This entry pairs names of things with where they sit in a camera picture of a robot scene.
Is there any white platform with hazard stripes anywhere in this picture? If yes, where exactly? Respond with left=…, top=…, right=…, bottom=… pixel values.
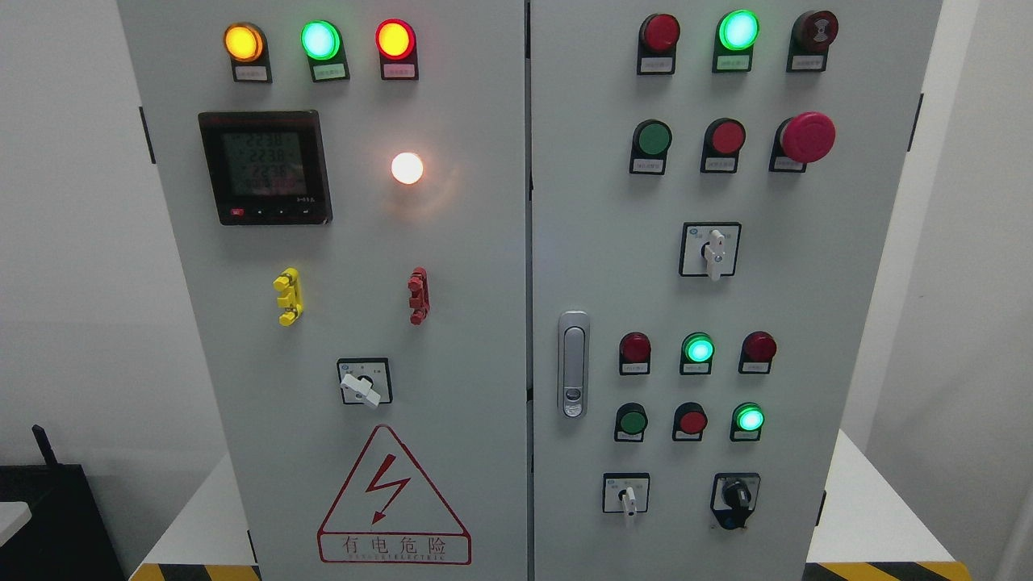
left=132, top=434, right=971, bottom=580

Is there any green lit lamp middle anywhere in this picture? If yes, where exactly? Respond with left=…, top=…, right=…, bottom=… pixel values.
left=680, top=332, right=713, bottom=375

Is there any grey right cabinet door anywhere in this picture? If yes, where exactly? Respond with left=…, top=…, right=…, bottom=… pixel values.
left=529, top=1, right=942, bottom=580

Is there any red lamp top right door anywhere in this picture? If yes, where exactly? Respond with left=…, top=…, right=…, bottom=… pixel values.
left=636, top=12, right=681, bottom=77

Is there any red electric hazard warning sticker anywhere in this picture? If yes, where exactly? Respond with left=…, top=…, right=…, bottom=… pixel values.
left=317, top=424, right=472, bottom=565

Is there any red lit indicator lamp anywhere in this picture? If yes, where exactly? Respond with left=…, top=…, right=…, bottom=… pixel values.
left=375, top=19, right=418, bottom=81

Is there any red terminal connector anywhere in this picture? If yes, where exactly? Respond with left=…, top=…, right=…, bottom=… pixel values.
left=408, top=267, right=429, bottom=326

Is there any dark red buzzer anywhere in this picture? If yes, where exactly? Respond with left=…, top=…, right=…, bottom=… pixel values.
left=786, top=10, right=839, bottom=73

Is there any grey cabinet door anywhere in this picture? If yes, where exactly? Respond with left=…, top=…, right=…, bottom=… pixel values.
left=529, top=1, right=942, bottom=580
left=118, top=1, right=529, bottom=580

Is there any red emergency stop button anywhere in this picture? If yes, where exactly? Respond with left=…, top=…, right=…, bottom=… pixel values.
left=768, top=111, right=836, bottom=173

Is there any black digital power meter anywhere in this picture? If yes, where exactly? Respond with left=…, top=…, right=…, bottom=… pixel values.
left=197, top=110, right=333, bottom=227

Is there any yellow indicator lamp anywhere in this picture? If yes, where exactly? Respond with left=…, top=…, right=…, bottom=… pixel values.
left=223, top=22, right=272, bottom=82

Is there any red push button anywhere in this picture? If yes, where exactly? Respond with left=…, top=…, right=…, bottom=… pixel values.
left=671, top=402, right=708, bottom=441
left=700, top=117, right=746, bottom=173

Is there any white rotary selector switch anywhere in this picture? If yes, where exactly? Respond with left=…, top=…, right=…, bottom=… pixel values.
left=679, top=222, right=742, bottom=281
left=602, top=472, right=650, bottom=529
left=337, top=357, right=392, bottom=408

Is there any green lit lamp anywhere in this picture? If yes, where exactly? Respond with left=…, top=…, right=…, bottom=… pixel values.
left=680, top=332, right=713, bottom=375
left=712, top=10, right=760, bottom=73

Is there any red lamp middle right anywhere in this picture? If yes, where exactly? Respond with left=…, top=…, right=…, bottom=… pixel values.
left=738, top=331, right=778, bottom=374

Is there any green indicator lamp left door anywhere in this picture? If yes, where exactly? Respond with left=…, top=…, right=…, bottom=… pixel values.
left=300, top=19, right=350, bottom=82

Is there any green lit lamp top right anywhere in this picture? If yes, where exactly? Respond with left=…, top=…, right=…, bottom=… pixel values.
left=712, top=10, right=760, bottom=73

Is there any black box with antenna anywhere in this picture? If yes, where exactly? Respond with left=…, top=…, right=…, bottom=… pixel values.
left=1, top=425, right=126, bottom=580

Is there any yellow terminal connector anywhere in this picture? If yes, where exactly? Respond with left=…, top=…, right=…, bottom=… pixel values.
left=273, top=267, right=305, bottom=327

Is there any white rotary selector switch lower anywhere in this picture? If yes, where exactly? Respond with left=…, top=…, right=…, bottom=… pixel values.
left=602, top=472, right=650, bottom=529

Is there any white rotary selector switch upper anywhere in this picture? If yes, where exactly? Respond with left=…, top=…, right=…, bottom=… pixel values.
left=679, top=222, right=742, bottom=281

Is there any white rotary selector switch left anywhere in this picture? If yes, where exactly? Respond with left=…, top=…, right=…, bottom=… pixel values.
left=337, top=357, right=392, bottom=408

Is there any black key selector switch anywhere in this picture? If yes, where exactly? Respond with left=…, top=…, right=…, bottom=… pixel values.
left=709, top=472, right=761, bottom=530

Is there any green lit push button lower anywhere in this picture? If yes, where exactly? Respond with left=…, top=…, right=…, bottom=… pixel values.
left=730, top=402, right=765, bottom=442

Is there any silver swing door handle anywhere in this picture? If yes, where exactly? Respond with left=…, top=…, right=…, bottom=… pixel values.
left=558, top=311, right=590, bottom=418

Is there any white lit indicator lamp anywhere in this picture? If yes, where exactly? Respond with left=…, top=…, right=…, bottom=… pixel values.
left=392, top=152, right=424, bottom=186

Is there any red push button lower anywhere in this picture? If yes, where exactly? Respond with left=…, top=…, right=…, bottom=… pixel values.
left=671, top=402, right=708, bottom=441

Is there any red lamp middle left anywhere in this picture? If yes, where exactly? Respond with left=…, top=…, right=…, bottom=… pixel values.
left=617, top=332, right=652, bottom=376

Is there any grey left cabinet door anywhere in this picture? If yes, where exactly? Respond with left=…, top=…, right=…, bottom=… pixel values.
left=118, top=1, right=529, bottom=580

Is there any green push button upper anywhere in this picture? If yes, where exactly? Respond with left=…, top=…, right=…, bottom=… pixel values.
left=629, top=119, right=674, bottom=175

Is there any red push button upper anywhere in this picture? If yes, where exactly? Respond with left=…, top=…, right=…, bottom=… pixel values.
left=700, top=117, right=746, bottom=173

